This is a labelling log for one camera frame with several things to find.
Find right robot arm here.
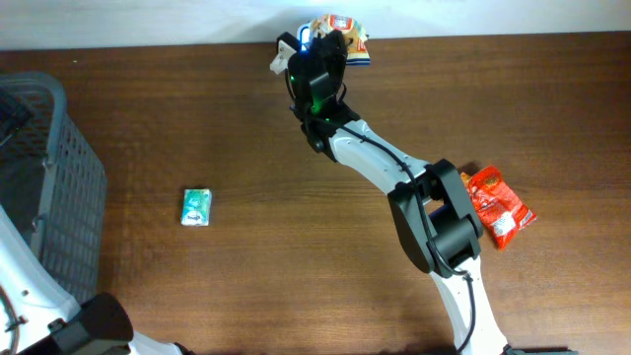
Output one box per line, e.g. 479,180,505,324
270,31,511,355

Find right black cable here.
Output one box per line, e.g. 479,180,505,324
283,68,477,354

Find teal tissue pack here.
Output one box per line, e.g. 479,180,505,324
180,188,212,227

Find white barcode scanner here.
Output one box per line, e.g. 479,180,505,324
297,23,312,52

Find cream snack bag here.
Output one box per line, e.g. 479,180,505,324
308,14,371,66

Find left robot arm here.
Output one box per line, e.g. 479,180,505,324
1,212,192,355

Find red snack bag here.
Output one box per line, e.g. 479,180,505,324
460,166,537,250

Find grey plastic mesh basket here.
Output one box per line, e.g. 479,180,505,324
1,72,107,303

